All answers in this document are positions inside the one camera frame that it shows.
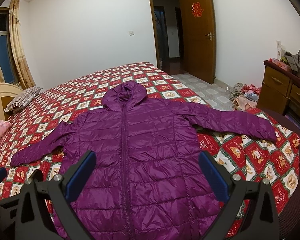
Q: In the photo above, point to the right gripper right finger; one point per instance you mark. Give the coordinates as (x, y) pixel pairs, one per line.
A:
(261, 220)

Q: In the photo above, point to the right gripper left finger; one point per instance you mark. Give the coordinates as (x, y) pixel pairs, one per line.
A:
(62, 190)

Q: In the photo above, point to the purple hooded down jacket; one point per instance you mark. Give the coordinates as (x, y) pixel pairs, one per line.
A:
(147, 183)

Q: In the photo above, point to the clothes pile on floor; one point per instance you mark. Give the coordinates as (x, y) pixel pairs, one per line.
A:
(244, 97)

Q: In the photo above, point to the clothes pile on dresser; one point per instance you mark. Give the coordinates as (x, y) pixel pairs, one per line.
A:
(289, 62)

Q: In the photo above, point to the red patchwork bear quilt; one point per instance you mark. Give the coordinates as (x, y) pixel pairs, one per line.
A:
(253, 159)

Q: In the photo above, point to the beige wooden headboard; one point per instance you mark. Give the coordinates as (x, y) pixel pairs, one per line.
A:
(7, 93)

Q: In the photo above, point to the striped pillow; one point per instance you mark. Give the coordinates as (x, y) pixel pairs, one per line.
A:
(22, 100)

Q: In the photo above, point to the beige patterned curtain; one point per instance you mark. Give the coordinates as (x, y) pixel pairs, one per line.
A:
(19, 57)

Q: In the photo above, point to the brown wooden dresser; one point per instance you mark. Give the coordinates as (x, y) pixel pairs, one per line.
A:
(280, 92)

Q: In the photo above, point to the window with blue pane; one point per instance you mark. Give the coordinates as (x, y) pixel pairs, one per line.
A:
(7, 64)

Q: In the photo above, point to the red paper door decoration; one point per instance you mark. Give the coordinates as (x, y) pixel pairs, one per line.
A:
(197, 10)

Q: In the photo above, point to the brown wooden door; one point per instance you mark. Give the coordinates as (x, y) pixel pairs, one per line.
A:
(199, 51)

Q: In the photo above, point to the white wall switch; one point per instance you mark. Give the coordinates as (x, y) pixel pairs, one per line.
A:
(131, 32)

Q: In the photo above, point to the brass door handle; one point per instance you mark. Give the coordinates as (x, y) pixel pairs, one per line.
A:
(209, 35)

